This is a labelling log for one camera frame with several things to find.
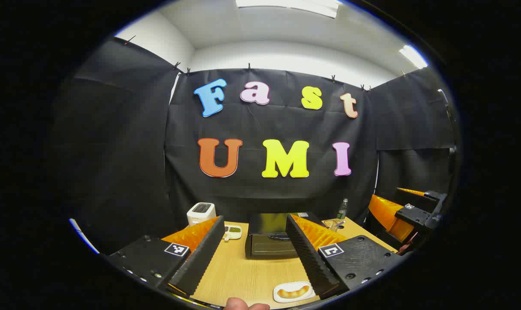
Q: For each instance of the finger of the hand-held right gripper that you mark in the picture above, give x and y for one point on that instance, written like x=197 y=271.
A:
x=420 y=215
x=435 y=196

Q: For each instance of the clear plastic container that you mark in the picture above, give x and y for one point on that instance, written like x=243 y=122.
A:
x=333 y=224

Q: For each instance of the long ceiling light panel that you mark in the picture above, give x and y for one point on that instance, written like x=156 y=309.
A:
x=286 y=5

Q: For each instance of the short ceiling light panel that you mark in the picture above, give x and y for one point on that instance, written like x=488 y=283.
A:
x=413 y=57

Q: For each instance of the black backdrop cloth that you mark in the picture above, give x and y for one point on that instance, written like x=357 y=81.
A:
x=114 y=150

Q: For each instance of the clear plastic water bottle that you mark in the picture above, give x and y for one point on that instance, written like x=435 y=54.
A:
x=342 y=210

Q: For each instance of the white toaster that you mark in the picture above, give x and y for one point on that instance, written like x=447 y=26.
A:
x=200 y=213

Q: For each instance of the black electric oven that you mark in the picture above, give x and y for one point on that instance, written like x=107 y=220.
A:
x=265 y=241

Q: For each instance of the small white dish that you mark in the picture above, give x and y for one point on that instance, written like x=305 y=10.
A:
x=234 y=232

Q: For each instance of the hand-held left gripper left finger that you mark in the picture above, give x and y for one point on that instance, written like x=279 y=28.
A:
x=202 y=254

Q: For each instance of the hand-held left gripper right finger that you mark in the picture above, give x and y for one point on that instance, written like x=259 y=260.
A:
x=308 y=254

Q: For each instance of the golden bread roll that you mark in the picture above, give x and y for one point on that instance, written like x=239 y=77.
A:
x=293 y=292

